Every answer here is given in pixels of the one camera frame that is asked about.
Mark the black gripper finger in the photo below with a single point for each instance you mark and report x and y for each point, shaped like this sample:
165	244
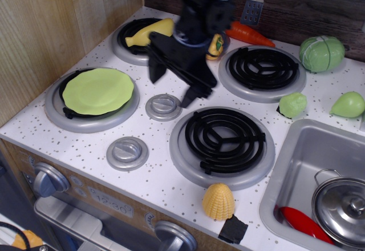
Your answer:
157	69
194	92

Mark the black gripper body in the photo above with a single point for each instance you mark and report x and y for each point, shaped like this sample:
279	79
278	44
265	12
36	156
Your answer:
188	63

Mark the yellow toy banana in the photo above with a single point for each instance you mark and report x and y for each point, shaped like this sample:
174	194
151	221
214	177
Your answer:
141	38

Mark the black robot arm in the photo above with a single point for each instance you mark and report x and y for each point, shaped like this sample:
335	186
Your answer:
200	20

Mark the light green plate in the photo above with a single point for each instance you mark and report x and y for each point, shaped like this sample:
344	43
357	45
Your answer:
97	91

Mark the rear left stove burner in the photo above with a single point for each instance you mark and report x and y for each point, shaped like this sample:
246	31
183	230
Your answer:
136	55

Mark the yellow toy bell pepper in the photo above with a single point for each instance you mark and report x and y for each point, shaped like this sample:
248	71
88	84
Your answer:
215	48

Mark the middle silver stove knob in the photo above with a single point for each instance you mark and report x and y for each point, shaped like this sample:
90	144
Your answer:
163	107

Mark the silver stove knob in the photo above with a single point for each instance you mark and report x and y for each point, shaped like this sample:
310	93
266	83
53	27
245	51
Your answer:
163	107
127	154

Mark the orange toy carrot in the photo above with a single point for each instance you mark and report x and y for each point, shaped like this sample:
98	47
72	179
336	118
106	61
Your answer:
247	34

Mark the front right stove burner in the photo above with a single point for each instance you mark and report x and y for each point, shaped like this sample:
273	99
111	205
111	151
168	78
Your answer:
222	145

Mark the front silver stove knob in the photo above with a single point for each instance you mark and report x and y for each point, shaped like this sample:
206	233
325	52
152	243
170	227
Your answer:
127	154

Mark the small green toy vegetable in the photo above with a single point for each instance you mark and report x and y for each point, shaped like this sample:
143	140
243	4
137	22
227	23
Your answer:
292	105

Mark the front left stove burner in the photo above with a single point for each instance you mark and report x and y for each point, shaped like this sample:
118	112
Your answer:
66	119

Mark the yellow toy corn piece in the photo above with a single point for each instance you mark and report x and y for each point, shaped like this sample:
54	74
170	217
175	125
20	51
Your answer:
218	202

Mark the green toy cabbage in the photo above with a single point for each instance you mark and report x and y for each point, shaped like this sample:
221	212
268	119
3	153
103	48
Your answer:
321	53

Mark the silver sink basin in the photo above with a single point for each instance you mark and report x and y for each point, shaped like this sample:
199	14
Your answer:
308	149

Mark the oven clock display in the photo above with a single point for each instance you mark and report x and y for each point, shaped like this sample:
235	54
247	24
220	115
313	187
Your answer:
111	202

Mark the right silver oven knob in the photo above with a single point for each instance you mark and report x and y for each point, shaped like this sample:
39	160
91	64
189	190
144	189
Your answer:
174	238

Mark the silver oven knob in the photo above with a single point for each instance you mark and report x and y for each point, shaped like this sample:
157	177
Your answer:
49	180
174	238

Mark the left silver oven knob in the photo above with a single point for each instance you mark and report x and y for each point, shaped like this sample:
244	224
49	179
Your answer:
49	180

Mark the green toy pear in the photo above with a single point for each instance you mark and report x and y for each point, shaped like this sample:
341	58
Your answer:
349	105

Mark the red toy object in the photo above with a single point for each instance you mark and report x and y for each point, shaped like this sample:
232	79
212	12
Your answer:
303	223

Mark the steel pot with lid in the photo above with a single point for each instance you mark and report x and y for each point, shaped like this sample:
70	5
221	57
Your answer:
338	207

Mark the silver oven door handle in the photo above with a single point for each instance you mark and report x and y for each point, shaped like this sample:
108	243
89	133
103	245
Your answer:
69	218

